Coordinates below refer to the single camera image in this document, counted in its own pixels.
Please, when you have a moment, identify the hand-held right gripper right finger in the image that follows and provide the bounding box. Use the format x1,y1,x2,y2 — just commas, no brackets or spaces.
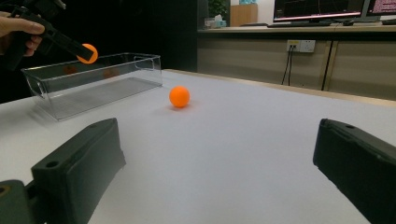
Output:
312,118,396,224

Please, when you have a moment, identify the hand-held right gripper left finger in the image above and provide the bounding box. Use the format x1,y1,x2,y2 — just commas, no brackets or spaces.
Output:
31,117,127,224

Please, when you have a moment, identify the orange table tennis ball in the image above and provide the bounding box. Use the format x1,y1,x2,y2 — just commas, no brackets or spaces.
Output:
168,85,191,109
76,43,99,65

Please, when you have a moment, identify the clear plastic bin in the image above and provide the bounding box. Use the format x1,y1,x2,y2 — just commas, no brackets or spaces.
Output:
21,51,163,121

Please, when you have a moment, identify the white table cover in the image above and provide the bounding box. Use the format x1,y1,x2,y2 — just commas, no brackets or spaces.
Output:
0,69,396,224

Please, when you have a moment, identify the tissue box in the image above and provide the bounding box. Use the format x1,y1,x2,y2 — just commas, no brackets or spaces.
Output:
204,13,228,30

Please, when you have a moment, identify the green potted plant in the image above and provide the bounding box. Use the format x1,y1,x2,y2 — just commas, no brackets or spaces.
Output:
207,0,230,18

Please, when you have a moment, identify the long wooden desk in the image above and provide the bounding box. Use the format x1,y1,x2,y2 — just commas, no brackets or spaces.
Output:
196,22,396,102

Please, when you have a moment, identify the monitor with pale screen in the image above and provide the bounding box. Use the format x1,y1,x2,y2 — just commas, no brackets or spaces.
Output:
366,0,396,17

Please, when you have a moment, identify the monitor with dark screen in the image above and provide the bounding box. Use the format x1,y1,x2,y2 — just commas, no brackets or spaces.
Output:
273,0,366,22

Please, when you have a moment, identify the wooden cabinet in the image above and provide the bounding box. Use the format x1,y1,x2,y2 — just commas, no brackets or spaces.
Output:
229,3,260,28

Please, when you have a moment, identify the black power cable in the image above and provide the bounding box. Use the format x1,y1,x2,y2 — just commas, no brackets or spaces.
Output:
288,46,296,87
280,46,293,86

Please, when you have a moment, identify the white wall socket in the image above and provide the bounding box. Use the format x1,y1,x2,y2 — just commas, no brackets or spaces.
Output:
286,39,317,53

